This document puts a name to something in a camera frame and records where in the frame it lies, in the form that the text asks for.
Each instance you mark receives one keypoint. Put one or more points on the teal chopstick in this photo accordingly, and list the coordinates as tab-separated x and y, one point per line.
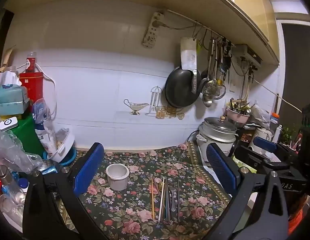
166	205

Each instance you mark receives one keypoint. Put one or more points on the white plastic container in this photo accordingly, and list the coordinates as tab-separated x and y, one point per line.
61	146

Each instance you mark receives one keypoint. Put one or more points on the white chopstick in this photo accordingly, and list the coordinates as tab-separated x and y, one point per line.
161	205

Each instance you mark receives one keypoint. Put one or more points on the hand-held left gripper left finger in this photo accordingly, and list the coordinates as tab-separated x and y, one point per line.
88	166

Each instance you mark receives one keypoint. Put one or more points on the hanging rail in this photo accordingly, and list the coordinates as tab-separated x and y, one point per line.
202	26

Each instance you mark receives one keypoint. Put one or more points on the white wall appliance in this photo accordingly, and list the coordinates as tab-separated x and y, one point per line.
247	51

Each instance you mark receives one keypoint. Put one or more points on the red box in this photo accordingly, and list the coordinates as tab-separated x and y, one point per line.
31	87

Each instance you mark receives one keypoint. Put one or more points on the green box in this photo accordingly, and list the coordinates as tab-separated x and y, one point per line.
27	137

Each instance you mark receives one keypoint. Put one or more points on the dark grey chopstick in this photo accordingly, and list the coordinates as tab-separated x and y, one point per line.
178	202

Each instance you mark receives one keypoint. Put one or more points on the steel slotted spoon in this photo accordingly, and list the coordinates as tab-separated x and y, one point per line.
210	88

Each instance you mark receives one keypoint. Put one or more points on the pink bowl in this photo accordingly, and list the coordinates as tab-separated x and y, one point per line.
238	117

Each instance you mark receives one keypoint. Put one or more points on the orange cap bottle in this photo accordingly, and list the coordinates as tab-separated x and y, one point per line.
275	120

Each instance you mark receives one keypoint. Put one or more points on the black wok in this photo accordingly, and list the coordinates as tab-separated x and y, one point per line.
180	87

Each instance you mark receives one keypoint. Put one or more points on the teal tissue box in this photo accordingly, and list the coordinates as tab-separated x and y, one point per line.
9	97

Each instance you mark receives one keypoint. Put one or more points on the yellow chopstick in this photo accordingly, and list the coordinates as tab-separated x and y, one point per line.
152	200

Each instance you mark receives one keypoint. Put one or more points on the gold spoon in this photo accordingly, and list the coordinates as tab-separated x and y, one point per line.
161	187

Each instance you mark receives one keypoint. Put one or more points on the steel cleaver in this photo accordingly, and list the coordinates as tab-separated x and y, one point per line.
188	55

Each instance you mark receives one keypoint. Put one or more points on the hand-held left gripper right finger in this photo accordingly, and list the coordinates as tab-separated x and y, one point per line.
221	167

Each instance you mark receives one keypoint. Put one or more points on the red label bottle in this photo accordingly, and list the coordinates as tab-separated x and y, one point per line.
31	62

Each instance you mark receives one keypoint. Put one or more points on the steel ladle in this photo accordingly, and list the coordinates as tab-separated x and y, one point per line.
207	101

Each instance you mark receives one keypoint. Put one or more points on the white ceramic cup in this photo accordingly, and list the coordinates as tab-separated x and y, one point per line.
117	178

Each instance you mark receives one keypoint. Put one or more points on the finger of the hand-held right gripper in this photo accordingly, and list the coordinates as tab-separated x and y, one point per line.
260	162
266	145

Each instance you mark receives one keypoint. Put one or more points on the long wooden stick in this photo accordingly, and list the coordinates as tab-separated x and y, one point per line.
277	94

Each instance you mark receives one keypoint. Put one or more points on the grey plastic bag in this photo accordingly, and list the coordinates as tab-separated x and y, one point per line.
260	116

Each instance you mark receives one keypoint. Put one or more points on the clear plastic bag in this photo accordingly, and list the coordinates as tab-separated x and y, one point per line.
12	152

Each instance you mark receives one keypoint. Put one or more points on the steel flask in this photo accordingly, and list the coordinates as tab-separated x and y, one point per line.
4	175

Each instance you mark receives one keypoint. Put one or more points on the small green plant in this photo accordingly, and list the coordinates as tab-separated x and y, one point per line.
287	135

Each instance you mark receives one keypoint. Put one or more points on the cream wall cabinet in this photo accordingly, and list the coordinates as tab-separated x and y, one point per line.
245	5

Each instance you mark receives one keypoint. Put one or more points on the blue print plastic bag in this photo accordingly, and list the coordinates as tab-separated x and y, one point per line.
43	127

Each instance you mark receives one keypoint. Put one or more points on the dark window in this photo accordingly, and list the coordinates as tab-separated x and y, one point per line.
297	62

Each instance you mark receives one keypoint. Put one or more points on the floral table mat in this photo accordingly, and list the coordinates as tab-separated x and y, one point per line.
135	217

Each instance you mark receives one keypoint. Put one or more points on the white rice cooker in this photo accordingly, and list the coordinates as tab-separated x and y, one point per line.
215	140

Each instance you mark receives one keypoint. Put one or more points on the white power strip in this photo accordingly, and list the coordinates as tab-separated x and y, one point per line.
152	32

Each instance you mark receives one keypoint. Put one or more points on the blue bowl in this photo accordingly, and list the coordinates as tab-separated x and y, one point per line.
69	157

